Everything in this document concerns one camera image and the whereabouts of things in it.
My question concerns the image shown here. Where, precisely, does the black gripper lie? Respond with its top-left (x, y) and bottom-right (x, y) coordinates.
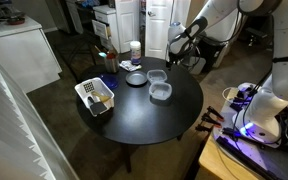
top-left (166, 46), bottom-right (187, 72)

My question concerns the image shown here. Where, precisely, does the clear plastic lunch box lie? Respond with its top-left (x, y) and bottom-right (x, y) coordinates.
top-left (146, 69), bottom-right (168, 84)
top-left (148, 81), bottom-right (173, 101)

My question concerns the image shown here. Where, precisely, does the white trash can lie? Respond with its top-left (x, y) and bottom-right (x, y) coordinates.
top-left (183, 54), bottom-right (207, 76)

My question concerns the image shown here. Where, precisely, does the white door with knob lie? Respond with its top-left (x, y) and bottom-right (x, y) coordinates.
top-left (144, 0), bottom-right (174, 60)

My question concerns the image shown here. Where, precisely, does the dark round plate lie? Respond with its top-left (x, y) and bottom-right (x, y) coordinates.
top-left (125, 70), bottom-right (149, 87)

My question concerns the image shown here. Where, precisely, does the white wipes canister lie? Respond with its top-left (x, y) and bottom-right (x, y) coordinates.
top-left (129, 40), bottom-right (142, 66)

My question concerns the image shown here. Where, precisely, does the black bin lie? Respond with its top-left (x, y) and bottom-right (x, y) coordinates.
top-left (197, 33), bottom-right (233, 69)

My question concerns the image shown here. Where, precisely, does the crumpled foil packet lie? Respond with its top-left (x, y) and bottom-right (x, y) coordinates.
top-left (118, 59), bottom-right (143, 73)

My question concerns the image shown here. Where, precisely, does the metal utensil cup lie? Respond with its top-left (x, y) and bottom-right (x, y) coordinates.
top-left (103, 56), bottom-right (120, 74)

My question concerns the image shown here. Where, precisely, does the white cabinet door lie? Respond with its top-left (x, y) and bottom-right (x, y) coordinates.
top-left (114, 0), bottom-right (141, 54)

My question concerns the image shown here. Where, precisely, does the blue bowl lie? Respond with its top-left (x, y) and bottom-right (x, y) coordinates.
top-left (98, 73), bottom-right (120, 90)

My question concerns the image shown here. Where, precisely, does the red utensil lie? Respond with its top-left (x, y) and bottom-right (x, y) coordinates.
top-left (105, 50), bottom-right (116, 61)

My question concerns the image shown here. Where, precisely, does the black orange spring clamp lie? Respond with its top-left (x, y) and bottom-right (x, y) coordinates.
top-left (194, 122), bottom-right (218, 134)
top-left (205, 105), bottom-right (226, 125)

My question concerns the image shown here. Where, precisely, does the wooden spoon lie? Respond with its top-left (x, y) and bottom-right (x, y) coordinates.
top-left (91, 90), bottom-right (112, 104)

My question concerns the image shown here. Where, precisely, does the white drawer unit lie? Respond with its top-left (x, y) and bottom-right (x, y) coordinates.
top-left (91, 4), bottom-right (122, 54)

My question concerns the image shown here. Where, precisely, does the black spatula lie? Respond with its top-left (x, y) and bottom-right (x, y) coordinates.
top-left (87, 95), bottom-right (108, 116)

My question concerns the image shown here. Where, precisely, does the grey square grid tool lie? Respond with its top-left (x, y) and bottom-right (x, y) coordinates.
top-left (82, 80), bottom-right (96, 94)

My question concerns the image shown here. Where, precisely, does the white plastic basket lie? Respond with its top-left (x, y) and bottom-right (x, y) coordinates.
top-left (74, 77), bottom-right (116, 118)

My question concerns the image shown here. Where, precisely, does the light wooden bench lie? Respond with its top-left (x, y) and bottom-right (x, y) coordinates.
top-left (198, 133), bottom-right (263, 180)

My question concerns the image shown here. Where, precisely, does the grey robot mounting plate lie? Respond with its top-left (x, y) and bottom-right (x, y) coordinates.
top-left (212, 99), bottom-right (288, 180)

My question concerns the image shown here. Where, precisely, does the white counter cabinet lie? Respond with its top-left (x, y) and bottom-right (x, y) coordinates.
top-left (0, 15), bottom-right (63, 94)

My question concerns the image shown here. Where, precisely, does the red shallow bowl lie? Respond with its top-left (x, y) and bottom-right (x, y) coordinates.
top-left (6, 16), bottom-right (27, 26)

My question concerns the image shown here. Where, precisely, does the white slatted panel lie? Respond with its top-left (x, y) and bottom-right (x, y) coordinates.
top-left (0, 46), bottom-right (80, 180)

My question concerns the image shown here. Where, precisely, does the white cable loop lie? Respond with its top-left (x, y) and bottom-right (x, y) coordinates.
top-left (221, 86), bottom-right (240, 103)

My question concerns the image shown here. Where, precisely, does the teal handled utensil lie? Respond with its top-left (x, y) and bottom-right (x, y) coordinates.
top-left (93, 44), bottom-right (108, 58)

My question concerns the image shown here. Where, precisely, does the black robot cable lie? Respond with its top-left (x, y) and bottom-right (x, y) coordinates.
top-left (232, 64), bottom-right (275, 138)

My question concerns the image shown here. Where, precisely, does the black rail bar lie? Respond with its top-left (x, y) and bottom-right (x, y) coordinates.
top-left (215, 134), bottom-right (280, 180)

